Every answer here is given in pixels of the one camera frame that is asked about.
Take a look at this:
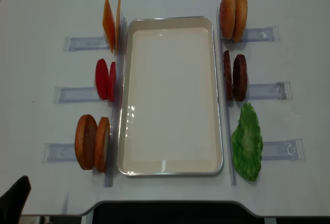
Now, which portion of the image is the clear holder lower left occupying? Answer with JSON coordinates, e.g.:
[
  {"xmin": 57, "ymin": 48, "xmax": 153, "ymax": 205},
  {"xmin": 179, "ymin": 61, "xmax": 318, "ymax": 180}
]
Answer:
[{"xmin": 42, "ymin": 143, "xmax": 77, "ymax": 163}]

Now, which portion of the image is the clear left rail strip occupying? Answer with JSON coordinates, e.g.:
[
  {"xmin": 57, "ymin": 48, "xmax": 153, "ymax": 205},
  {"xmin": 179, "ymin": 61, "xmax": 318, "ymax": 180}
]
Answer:
[{"xmin": 105, "ymin": 13, "xmax": 127, "ymax": 188}]

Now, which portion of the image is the right red tomato slice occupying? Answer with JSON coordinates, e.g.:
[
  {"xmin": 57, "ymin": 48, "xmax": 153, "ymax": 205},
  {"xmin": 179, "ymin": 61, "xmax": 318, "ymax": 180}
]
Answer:
[{"xmin": 108, "ymin": 62, "xmax": 116, "ymax": 102}]

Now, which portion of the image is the brown meat patty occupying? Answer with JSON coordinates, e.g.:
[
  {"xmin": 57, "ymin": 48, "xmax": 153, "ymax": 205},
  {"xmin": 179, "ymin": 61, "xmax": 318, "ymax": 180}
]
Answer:
[
  {"xmin": 223, "ymin": 50, "xmax": 234, "ymax": 101},
  {"xmin": 233, "ymin": 54, "xmax": 248, "ymax": 102}
]

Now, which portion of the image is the red tomato slice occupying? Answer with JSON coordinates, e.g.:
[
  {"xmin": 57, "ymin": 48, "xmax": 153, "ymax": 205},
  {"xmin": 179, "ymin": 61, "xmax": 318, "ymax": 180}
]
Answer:
[
  {"xmin": 95, "ymin": 58, "xmax": 109, "ymax": 101},
  {"xmin": 108, "ymin": 62, "xmax": 116, "ymax": 102}
]

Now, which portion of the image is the right orange cheese slice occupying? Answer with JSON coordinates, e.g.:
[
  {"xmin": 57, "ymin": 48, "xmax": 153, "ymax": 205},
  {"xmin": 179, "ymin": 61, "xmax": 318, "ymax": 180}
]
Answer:
[{"xmin": 115, "ymin": 0, "xmax": 121, "ymax": 53}]

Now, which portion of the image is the clear holder middle right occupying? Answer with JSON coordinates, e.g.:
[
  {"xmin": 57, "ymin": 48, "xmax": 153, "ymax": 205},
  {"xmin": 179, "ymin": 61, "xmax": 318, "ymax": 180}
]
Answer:
[{"xmin": 242, "ymin": 81, "xmax": 292, "ymax": 101}]

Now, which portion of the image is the left brown meat patty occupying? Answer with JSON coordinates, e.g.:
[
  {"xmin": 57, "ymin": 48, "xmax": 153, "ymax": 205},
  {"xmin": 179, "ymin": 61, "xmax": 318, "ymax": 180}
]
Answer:
[{"xmin": 223, "ymin": 50, "xmax": 234, "ymax": 101}]

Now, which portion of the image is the clear holder middle left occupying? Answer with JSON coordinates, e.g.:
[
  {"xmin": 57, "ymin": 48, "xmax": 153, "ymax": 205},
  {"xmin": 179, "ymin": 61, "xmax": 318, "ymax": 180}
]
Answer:
[{"xmin": 53, "ymin": 87, "xmax": 102, "ymax": 104}]

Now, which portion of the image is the bun slice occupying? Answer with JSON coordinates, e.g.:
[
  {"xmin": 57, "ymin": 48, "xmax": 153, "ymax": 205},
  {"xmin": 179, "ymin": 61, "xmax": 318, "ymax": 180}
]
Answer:
[
  {"xmin": 75, "ymin": 114, "xmax": 97, "ymax": 170},
  {"xmin": 95, "ymin": 117, "xmax": 110, "ymax": 173}
]

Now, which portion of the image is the clear holder upper left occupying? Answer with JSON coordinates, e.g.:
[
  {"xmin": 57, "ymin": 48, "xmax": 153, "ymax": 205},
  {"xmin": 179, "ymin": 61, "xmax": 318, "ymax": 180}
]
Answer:
[{"xmin": 63, "ymin": 37, "xmax": 109, "ymax": 52}]

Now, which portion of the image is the orange cheese slice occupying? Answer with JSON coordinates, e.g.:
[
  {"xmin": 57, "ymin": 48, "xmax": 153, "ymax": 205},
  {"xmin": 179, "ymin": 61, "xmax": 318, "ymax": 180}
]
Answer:
[
  {"xmin": 102, "ymin": 0, "xmax": 116, "ymax": 53},
  {"xmin": 115, "ymin": 0, "xmax": 121, "ymax": 53}
]

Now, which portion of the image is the right top bun half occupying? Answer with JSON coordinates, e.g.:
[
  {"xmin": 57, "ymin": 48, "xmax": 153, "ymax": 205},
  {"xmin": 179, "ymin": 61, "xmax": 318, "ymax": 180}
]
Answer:
[{"xmin": 232, "ymin": 0, "xmax": 248, "ymax": 42}]

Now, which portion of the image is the right brown meat patty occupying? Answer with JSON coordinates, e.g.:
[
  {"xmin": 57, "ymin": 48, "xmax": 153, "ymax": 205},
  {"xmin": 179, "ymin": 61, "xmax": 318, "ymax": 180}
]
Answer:
[{"xmin": 233, "ymin": 54, "xmax": 248, "ymax": 102}]

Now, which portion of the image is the clear right rail strip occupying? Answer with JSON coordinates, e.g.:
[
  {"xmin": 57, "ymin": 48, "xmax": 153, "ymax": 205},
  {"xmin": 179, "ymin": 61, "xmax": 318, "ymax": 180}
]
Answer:
[{"xmin": 217, "ymin": 6, "xmax": 237, "ymax": 186}]

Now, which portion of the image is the clear rail strip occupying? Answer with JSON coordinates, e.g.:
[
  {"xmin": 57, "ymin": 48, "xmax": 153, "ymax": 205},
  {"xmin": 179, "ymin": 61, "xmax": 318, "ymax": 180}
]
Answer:
[
  {"xmin": 105, "ymin": 13, "xmax": 127, "ymax": 188},
  {"xmin": 217, "ymin": 6, "xmax": 237, "ymax": 186}
]

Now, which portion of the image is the clear holder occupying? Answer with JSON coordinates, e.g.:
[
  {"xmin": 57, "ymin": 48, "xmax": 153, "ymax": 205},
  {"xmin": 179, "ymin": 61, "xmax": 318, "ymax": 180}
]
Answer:
[
  {"xmin": 242, "ymin": 81, "xmax": 292, "ymax": 101},
  {"xmin": 53, "ymin": 87, "xmax": 102, "ymax": 104},
  {"xmin": 239, "ymin": 26, "xmax": 281, "ymax": 43},
  {"xmin": 262, "ymin": 139, "xmax": 305, "ymax": 161},
  {"xmin": 42, "ymin": 143, "xmax": 77, "ymax": 163},
  {"xmin": 63, "ymin": 37, "xmax": 109, "ymax": 52}
]

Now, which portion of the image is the clear holder lower right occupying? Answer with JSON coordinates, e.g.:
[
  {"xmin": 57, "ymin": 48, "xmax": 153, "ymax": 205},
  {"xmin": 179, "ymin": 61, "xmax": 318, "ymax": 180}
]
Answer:
[{"xmin": 262, "ymin": 139, "xmax": 305, "ymax": 161}]

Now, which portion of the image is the left red tomato slice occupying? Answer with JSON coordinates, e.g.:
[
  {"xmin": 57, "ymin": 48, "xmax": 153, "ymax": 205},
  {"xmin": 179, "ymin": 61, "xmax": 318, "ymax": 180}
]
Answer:
[{"xmin": 95, "ymin": 58, "xmax": 109, "ymax": 101}]

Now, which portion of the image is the left top bun half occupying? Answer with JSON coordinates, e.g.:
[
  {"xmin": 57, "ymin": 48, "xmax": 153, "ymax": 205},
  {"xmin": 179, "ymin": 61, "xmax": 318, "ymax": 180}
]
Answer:
[{"xmin": 219, "ymin": 0, "xmax": 236, "ymax": 40}]

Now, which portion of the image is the bun half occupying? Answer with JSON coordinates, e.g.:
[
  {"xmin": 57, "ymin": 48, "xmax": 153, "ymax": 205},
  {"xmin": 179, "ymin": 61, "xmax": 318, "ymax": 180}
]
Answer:
[
  {"xmin": 232, "ymin": 0, "xmax": 248, "ymax": 42},
  {"xmin": 219, "ymin": 0, "xmax": 236, "ymax": 40}
]

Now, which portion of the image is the white metal tray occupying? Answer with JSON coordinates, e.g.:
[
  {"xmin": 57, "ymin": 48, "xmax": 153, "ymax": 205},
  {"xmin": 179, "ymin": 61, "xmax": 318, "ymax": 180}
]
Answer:
[{"xmin": 117, "ymin": 16, "xmax": 223, "ymax": 177}]

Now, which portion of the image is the green lettuce leaf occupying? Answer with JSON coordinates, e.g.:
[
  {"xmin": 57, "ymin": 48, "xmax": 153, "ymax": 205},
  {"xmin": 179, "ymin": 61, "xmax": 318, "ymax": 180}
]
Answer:
[{"xmin": 231, "ymin": 103, "xmax": 263, "ymax": 182}]

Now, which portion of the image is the clear holder upper right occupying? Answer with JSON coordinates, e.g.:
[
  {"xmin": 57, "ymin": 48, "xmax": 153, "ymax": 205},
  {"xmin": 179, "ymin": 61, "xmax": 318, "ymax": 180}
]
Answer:
[{"xmin": 239, "ymin": 26, "xmax": 281, "ymax": 43}]

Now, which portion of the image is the left orange cheese slice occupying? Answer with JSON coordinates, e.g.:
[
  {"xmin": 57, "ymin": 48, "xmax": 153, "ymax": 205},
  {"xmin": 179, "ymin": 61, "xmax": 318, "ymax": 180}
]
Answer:
[{"xmin": 102, "ymin": 0, "xmax": 116, "ymax": 53}]

